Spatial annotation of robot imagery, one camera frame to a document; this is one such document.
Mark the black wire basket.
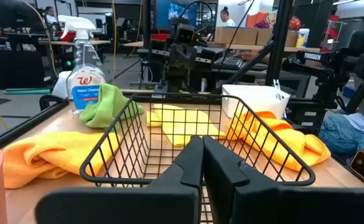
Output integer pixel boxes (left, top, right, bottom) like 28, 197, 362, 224
79, 92, 316, 223

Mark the yellow microfiber towel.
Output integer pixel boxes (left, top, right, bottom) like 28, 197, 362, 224
146, 103, 226, 147

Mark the black aluminium table frame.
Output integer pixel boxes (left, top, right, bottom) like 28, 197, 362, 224
0, 0, 297, 149

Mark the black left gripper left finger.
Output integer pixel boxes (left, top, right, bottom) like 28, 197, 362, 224
34, 135, 205, 224

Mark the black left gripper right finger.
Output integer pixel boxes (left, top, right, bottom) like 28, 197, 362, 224
202, 136, 364, 224

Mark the yellow hanging cable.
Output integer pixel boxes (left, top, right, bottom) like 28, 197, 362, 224
111, 0, 118, 82
22, 0, 60, 78

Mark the green rolled mat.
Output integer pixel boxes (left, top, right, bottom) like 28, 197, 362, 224
3, 88, 54, 95

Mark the green microfiber towel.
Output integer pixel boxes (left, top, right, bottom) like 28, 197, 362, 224
78, 83, 145, 129

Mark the wall display screen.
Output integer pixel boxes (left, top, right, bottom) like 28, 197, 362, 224
156, 0, 198, 30

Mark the wooden desk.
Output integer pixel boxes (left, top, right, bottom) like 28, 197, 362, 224
38, 39, 111, 46
122, 40, 321, 54

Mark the white plastic object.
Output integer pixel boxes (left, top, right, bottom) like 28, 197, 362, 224
51, 70, 73, 100

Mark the black cabinet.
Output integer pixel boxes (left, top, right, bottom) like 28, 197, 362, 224
0, 49, 45, 90

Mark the glass cleaner spray bottle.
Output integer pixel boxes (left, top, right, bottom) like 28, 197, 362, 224
58, 14, 107, 114

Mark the person's hand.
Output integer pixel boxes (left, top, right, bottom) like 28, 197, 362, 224
234, 50, 271, 65

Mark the black computer keyboard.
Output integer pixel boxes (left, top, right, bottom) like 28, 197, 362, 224
213, 57, 269, 72

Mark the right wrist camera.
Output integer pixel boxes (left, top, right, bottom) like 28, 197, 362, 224
174, 23, 197, 47

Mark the cardboard box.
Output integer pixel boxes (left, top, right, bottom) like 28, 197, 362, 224
256, 28, 299, 48
214, 26, 259, 46

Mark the wipes canister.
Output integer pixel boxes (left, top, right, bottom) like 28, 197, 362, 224
296, 27, 310, 48

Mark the orange microfiber towel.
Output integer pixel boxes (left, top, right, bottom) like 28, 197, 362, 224
2, 131, 121, 190
226, 111, 332, 172

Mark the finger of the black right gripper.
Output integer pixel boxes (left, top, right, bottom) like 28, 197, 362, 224
181, 46, 198, 93
166, 46, 182, 93

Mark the white plastic basket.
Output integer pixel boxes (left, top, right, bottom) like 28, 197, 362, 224
221, 84, 291, 121

